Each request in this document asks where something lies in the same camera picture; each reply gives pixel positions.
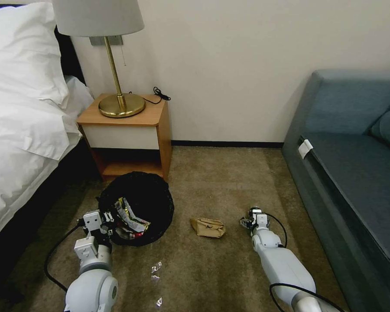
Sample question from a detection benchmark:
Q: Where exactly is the blue-grey sofa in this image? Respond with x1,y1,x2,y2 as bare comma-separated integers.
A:
281,68,390,312

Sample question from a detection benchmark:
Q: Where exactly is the black right elbow cable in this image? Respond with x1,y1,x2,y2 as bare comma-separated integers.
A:
269,283,346,312

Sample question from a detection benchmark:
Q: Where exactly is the crumpled brown paper bag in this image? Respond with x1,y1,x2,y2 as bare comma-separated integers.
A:
190,217,227,239

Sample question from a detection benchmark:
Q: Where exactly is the black headboard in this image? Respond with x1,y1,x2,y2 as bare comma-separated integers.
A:
53,25,87,89

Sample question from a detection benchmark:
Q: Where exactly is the thin black cable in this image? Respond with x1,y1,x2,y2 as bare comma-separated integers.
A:
145,86,171,106

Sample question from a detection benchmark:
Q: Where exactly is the red drink can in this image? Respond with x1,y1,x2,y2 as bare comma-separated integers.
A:
115,228,146,241

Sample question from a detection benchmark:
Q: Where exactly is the blue-grey cushion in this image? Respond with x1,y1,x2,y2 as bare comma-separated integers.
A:
367,103,390,149

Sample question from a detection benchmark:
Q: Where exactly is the black baseboard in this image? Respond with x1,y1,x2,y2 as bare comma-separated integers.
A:
170,140,285,148

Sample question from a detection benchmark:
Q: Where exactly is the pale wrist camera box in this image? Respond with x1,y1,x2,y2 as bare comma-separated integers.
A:
83,211,102,232

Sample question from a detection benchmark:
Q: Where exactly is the grey wall plate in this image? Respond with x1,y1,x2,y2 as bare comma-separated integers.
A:
90,36,124,46

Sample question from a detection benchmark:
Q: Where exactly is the silver yellow snack wrapper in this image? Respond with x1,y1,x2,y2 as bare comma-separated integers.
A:
114,196,152,233

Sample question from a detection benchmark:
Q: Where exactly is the wooden nightstand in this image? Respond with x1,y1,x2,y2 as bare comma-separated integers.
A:
77,93,172,182

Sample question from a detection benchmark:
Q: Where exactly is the white duvet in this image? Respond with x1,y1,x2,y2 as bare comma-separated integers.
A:
0,75,95,249

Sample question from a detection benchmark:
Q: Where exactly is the brass lamp with grey shade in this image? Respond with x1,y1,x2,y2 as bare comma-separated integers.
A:
52,0,146,119

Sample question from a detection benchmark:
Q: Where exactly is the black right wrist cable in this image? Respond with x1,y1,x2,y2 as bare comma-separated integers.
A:
263,213,289,248

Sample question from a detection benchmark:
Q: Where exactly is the black bed base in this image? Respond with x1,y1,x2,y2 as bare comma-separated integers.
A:
0,140,101,305

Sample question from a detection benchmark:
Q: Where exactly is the white sofa tag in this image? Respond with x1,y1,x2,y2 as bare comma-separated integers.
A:
297,139,314,160

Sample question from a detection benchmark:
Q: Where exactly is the white pillow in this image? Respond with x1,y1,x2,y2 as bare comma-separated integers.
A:
0,2,69,110

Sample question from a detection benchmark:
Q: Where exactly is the black trash bin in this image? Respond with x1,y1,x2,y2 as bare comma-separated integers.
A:
98,171,176,248

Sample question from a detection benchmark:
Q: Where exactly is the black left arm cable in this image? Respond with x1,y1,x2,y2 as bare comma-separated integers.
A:
44,219,86,292

